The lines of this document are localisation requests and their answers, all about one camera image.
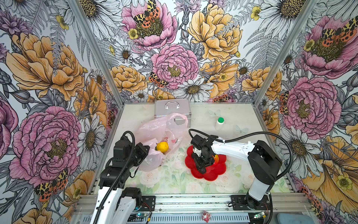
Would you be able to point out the small pink object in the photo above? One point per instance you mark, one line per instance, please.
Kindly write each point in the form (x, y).
(206, 216)

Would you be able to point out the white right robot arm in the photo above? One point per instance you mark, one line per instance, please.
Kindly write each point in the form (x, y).
(264, 163)

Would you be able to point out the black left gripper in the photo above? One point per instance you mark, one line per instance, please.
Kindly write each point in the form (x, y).
(141, 149)

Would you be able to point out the yellow bell pepper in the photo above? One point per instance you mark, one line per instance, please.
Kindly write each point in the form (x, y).
(162, 147)

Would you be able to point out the orange fruit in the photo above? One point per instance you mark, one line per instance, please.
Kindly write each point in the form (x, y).
(216, 159)

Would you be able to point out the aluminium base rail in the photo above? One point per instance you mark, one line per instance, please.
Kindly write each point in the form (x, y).
(188, 209)

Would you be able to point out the red flower-shaped plate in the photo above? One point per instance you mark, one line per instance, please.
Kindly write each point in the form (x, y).
(209, 170)

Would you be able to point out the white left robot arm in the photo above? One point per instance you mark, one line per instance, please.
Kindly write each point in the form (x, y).
(115, 203)

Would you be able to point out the pink plastic bag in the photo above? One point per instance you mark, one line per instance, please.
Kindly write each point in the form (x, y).
(170, 129)

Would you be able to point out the white plastic bottle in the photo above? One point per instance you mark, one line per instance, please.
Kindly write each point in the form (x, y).
(219, 123)

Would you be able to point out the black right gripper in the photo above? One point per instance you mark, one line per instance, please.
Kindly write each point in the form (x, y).
(200, 164)

